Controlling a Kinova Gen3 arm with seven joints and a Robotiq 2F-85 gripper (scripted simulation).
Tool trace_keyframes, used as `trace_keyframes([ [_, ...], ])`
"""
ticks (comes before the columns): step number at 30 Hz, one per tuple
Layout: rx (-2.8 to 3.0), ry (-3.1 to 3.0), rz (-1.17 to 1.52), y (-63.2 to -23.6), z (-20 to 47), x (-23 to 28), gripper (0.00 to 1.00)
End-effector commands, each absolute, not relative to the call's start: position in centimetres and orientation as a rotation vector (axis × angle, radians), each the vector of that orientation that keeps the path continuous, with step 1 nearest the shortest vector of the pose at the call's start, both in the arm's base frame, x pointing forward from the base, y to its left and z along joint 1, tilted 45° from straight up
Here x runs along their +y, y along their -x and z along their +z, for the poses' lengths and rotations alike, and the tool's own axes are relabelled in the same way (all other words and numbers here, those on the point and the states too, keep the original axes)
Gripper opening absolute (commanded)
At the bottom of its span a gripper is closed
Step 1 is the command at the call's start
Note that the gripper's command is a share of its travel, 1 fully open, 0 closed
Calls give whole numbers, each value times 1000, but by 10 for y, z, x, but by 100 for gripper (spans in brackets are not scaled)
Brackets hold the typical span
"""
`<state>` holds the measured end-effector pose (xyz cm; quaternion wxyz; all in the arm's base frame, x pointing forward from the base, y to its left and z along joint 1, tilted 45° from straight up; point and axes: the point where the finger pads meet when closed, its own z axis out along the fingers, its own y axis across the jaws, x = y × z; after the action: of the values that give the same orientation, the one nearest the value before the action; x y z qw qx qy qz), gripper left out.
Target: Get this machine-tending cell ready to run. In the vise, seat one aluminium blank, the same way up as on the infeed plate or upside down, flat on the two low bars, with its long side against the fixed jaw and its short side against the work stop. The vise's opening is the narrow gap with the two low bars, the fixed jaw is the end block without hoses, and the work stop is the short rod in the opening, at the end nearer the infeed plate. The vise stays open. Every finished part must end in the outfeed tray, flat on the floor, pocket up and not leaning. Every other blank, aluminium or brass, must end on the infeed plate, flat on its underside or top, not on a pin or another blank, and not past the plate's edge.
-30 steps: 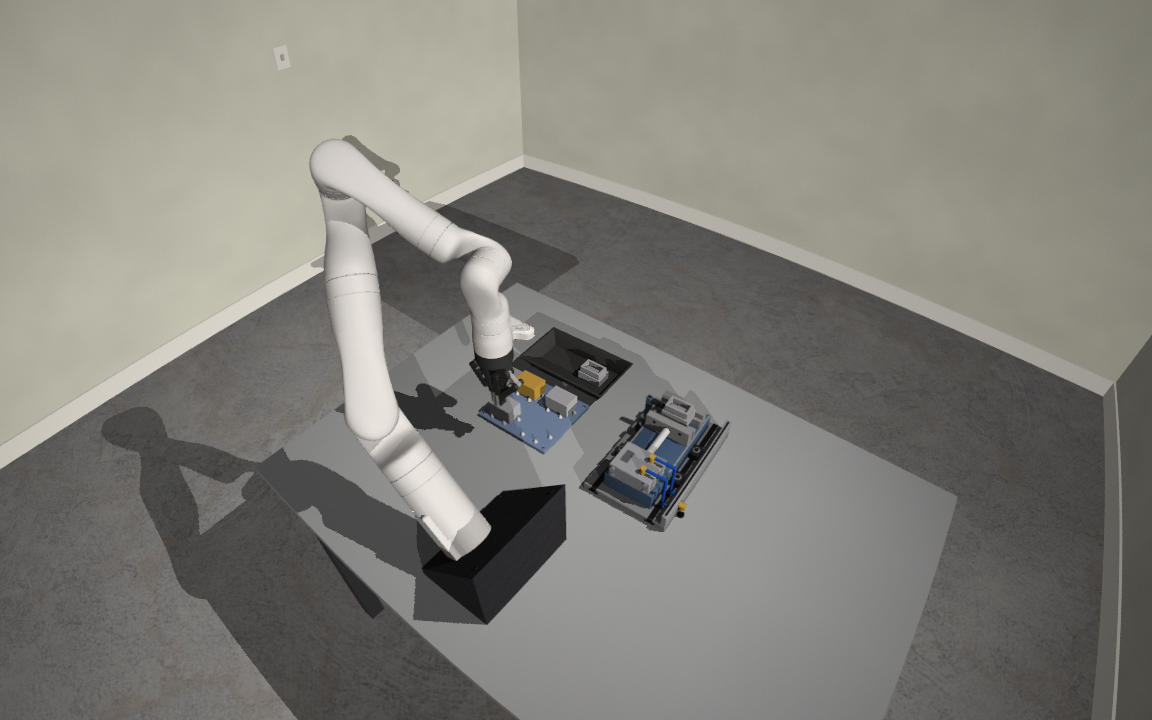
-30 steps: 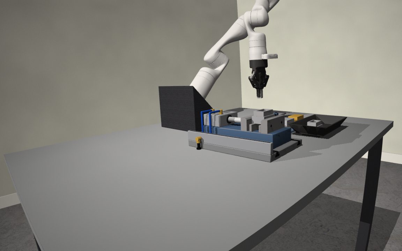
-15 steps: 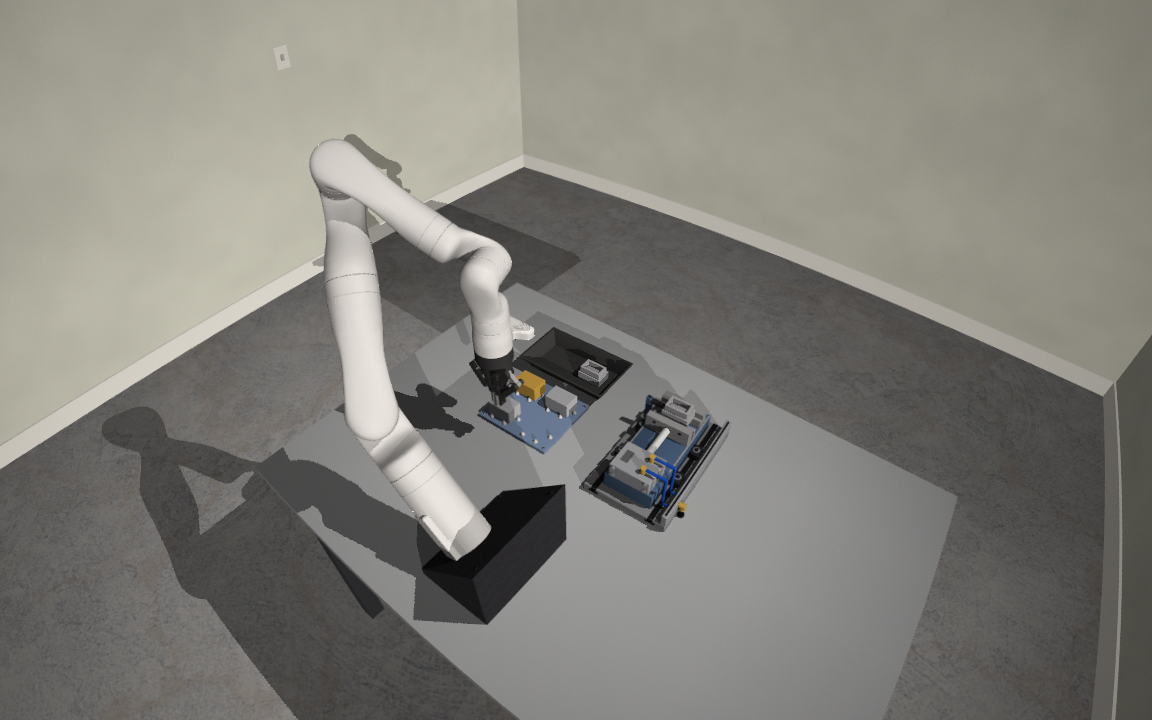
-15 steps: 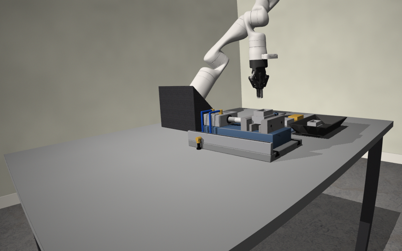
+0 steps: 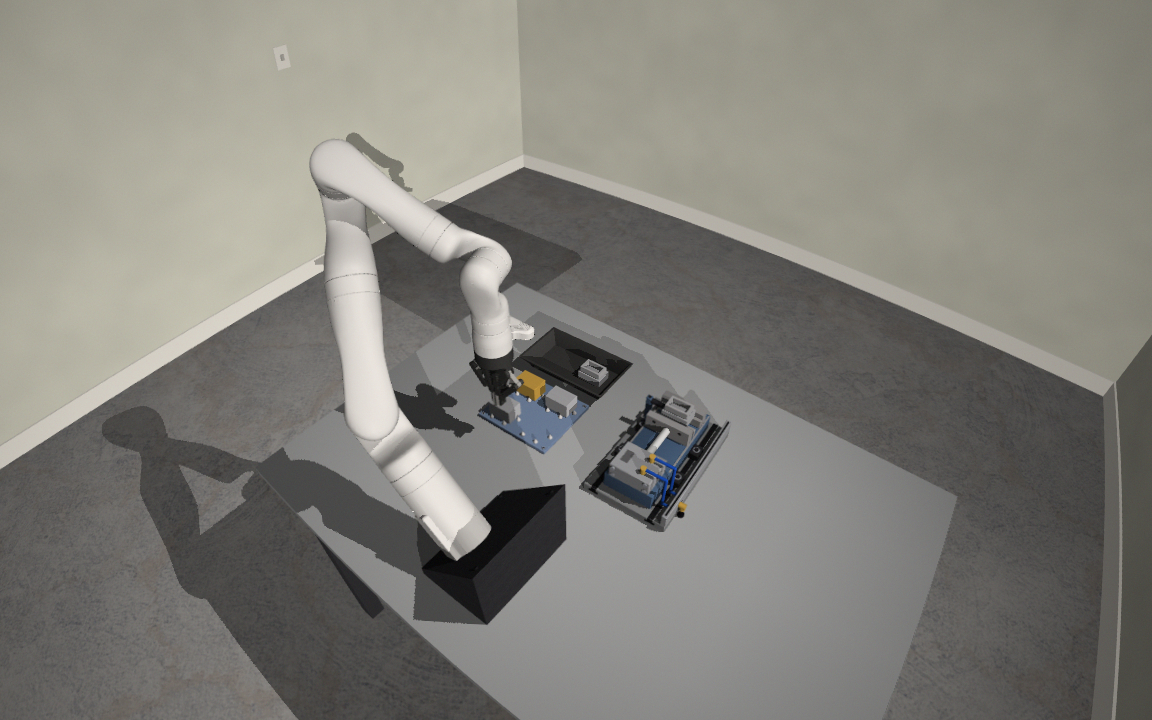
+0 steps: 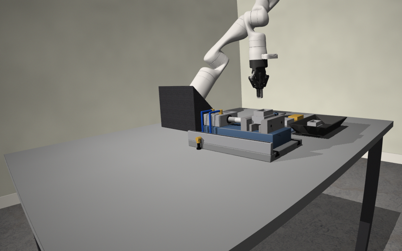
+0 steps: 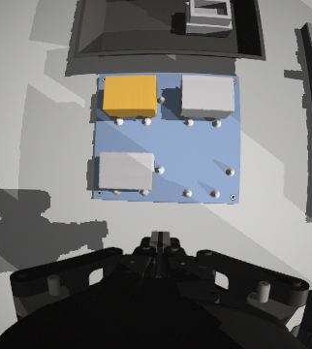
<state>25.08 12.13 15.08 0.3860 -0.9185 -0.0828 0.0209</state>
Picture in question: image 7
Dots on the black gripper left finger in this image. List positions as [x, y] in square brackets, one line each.
[41, 285]

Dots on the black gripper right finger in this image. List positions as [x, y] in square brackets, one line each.
[276, 293]

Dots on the yellow rectangular block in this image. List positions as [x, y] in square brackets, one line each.
[130, 96]

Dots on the white rectangular part with pocket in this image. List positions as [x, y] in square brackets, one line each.
[205, 18]

